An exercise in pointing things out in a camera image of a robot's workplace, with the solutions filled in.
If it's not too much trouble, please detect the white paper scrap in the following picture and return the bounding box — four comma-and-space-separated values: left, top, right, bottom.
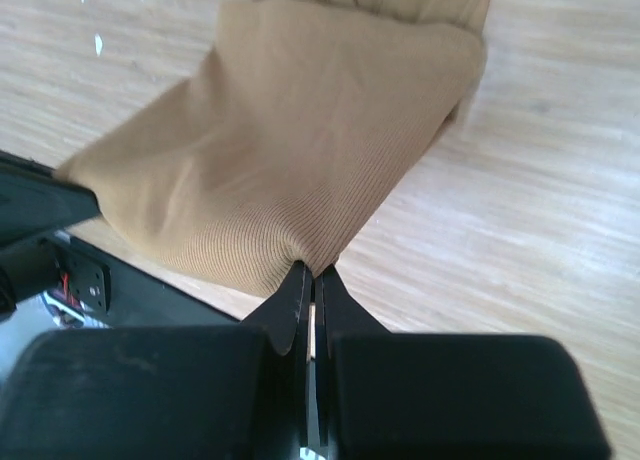
94, 33, 104, 57

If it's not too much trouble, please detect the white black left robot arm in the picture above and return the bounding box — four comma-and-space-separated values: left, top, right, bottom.
1, 152, 99, 321

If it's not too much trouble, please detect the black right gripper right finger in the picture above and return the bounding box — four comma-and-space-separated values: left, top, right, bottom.
314, 268, 612, 459

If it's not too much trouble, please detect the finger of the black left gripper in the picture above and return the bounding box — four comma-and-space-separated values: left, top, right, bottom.
1, 151, 100, 248

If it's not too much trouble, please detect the tan brown garment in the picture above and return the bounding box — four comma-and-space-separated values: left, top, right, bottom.
55, 0, 490, 296

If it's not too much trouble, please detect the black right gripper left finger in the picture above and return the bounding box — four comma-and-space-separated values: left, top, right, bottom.
1, 262, 313, 459

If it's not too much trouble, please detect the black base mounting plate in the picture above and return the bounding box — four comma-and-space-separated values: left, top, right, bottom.
0, 229, 241, 381

